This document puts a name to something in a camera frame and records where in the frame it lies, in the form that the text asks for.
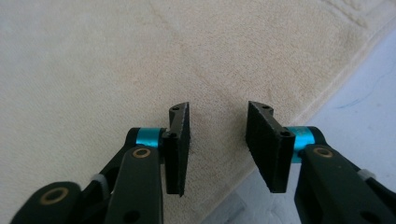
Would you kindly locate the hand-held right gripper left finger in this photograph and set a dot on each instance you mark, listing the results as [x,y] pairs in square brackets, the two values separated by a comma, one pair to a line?
[177,155]

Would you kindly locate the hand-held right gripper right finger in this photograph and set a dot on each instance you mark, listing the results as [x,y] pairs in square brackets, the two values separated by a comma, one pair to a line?
[271,149]

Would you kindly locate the cream towel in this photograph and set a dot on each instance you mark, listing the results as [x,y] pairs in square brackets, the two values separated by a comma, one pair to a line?
[93,77]

